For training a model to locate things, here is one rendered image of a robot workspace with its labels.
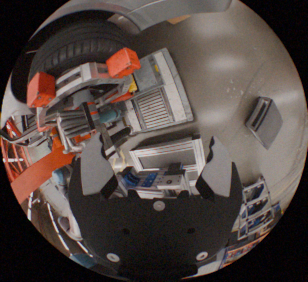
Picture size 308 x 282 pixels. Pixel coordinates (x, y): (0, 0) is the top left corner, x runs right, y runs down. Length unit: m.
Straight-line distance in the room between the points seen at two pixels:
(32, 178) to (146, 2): 1.13
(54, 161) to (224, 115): 1.62
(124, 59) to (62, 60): 0.20
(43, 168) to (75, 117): 0.67
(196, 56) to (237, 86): 0.54
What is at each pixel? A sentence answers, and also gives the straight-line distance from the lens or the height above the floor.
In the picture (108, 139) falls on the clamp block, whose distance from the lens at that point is 0.38.
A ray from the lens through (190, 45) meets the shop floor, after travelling 1.27.
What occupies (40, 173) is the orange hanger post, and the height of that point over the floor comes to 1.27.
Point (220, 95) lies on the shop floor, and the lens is 1.18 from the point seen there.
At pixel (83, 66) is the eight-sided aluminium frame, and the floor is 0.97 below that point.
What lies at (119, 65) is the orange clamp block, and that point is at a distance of 0.35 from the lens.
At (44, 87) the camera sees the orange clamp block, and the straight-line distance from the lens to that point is 0.32.
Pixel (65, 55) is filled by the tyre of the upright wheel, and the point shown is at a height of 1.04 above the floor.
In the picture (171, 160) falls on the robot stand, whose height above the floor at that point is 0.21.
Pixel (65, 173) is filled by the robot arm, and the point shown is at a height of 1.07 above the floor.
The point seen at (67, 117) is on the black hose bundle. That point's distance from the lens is 0.34.
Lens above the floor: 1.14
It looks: 61 degrees down
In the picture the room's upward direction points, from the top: 132 degrees counter-clockwise
